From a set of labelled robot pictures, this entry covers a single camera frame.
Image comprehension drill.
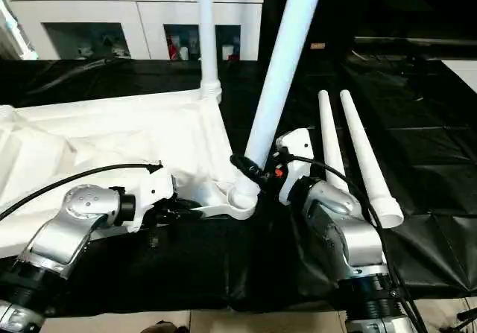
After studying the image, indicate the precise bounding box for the white plastic table leg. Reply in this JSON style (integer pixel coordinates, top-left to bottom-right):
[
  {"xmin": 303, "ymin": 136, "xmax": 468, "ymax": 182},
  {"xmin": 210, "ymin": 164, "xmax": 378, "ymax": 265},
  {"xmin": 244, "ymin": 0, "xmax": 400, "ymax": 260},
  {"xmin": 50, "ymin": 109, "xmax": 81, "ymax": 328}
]
[
  {"xmin": 317, "ymin": 89, "xmax": 350, "ymax": 194},
  {"xmin": 233, "ymin": 0, "xmax": 327, "ymax": 200},
  {"xmin": 338, "ymin": 89, "xmax": 405, "ymax": 229},
  {"xmin": 197, "ymin": 0, "xmax": 224, "ymax": 103}
]

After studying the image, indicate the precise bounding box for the white plastic table top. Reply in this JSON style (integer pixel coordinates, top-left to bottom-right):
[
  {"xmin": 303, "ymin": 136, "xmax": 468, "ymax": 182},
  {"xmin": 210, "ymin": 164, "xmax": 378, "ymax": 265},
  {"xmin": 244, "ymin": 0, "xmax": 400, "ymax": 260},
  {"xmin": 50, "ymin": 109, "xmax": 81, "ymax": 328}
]
[{"xmin": 0, "ymin": 86, "xmax": 258, "ymax": 259}]

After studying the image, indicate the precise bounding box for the black work surface mat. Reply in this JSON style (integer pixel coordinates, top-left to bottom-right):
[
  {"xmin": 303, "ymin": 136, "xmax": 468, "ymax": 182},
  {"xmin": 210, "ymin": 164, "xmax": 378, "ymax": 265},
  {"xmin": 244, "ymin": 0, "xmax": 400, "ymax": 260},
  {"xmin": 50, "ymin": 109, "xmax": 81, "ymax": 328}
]
[{"xmin": 0, "ymin": 59, "xmax": 477, "ymax": 317}]

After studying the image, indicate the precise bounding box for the white glass-door cabinet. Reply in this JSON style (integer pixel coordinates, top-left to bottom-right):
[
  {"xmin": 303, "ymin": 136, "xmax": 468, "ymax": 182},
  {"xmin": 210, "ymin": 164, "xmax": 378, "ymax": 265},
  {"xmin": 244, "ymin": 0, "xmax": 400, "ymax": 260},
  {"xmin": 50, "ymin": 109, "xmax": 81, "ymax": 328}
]
[{"xmin": 7, "ymin": 0, "xmax": 264, "ymax": 61}]

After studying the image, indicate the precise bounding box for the black metal bar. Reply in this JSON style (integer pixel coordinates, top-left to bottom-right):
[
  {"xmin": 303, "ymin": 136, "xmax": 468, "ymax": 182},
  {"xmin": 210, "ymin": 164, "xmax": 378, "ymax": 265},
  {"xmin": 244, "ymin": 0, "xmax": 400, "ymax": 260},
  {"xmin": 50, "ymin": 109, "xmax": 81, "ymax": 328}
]
[{"xmin": 353, "ymin": 37, "xmax": 477, "ymax": 49}]

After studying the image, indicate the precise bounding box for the white flat board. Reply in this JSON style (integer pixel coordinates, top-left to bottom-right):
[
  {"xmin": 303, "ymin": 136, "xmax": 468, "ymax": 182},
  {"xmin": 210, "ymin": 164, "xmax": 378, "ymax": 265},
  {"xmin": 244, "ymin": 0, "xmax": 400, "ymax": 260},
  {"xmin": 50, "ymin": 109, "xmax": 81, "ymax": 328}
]
[{"xmin": 443, "ymin": 60, "xmax": 477, "ymax": 88}]

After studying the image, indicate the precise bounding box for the white and turquoise rack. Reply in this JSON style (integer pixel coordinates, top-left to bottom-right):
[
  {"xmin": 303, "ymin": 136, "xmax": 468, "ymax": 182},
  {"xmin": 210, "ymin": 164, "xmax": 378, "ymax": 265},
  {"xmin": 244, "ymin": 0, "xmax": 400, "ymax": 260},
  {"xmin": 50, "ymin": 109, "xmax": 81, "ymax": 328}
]
[{"xmin": 0, "ymin": 0, "xmax": 38, "ymax": 61}]

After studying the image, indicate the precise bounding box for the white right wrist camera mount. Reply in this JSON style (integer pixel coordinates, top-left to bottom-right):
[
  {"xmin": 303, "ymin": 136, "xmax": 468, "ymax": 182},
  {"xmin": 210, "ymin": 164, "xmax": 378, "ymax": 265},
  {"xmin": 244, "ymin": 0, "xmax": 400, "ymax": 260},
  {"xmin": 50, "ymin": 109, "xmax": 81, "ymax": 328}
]
[{"xmin": 277, "ymin": 127, "xmax": 314, "ymax": 204}]

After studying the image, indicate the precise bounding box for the black left wrist camera cable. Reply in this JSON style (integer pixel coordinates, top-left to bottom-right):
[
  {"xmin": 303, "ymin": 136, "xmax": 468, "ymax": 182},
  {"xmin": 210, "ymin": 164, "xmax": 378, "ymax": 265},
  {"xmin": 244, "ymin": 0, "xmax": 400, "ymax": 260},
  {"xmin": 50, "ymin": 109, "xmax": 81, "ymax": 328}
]
[{"xmin": 0, "ymin": 161, "xmax": 164, "ymax": 221}]

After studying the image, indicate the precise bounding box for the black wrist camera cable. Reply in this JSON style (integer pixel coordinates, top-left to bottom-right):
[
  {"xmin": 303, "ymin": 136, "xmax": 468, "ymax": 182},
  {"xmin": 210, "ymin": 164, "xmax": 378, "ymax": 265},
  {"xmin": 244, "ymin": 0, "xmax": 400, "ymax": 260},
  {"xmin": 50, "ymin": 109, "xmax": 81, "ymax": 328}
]
[
  {"xmin": 281, "ymin": 153, "xmax": 426, "ymax": 333},
  {"xmin": 0, "ymin": 161, "xmax": 164, "ymax": 221}
]

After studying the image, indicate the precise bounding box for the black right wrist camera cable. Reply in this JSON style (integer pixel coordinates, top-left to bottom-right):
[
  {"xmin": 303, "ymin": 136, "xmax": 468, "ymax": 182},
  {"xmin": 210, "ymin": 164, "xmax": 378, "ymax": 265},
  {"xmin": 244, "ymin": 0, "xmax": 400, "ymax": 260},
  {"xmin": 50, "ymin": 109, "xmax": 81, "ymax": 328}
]
[{"xmin": 281, "ymin": 153, "xmax": 426, "ymax": 333}]

